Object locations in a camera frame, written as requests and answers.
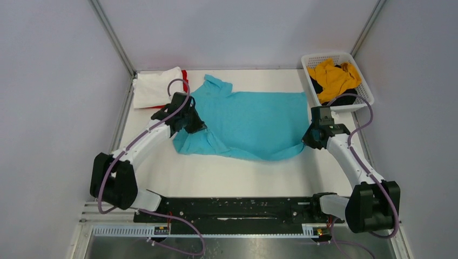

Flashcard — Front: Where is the turquoise t-shirt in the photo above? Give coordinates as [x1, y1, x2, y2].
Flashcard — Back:
[173, 74, 309, 161]

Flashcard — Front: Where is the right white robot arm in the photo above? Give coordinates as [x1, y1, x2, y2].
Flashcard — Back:
[302, 106, 400, 238]

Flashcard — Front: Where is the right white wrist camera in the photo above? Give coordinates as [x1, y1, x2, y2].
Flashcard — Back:
[331, 111, 340, 122]

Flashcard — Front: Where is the left corner aluminium post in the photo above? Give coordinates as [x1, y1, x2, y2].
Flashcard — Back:
[89, 0, 136, 77]

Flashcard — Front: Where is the red folded t-shirt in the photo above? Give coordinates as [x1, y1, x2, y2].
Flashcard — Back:
[146, 67, 189, 108]

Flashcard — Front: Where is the yellow t-shirt in basket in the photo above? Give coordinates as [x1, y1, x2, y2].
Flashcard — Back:
[306, 58, 362, 104]

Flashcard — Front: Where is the right table edge rail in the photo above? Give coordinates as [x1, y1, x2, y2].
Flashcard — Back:
[352, 108, 383, 182]

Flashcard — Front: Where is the white plastic basket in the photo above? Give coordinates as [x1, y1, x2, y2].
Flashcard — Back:
[301, 52, 374, 106]

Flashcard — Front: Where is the white folded t-shirt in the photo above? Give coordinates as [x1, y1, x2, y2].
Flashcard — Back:
[132, 66, 187, 109]

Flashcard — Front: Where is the corner aluminium post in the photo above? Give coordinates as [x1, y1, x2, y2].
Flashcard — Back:
[89, 0, 136, 77]
[350, 0, 387, 57]

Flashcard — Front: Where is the left table edge rail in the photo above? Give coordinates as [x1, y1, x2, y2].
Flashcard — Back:
[108, 74, 137, 153]

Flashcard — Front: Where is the black t-shirt in basket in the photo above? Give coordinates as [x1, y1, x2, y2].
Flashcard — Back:
[310, 78, 358, 106]

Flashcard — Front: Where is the table edge rail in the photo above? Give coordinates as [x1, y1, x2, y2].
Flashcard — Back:
[352, 108, 383, 182]
[108, 74, 137, 153]

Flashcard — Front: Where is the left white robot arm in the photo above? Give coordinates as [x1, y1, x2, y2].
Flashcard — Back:
[90, 92, 206, 222]

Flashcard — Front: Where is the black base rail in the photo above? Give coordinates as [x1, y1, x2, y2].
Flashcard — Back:
[134, 195, 355, 236]

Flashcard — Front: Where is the right corner aluminium post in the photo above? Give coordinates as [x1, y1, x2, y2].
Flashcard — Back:
[350, 0, 387, 57]

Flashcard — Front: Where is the white slotted cable duct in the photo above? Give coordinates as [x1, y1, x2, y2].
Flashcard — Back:
[91, 223, 332, 240]

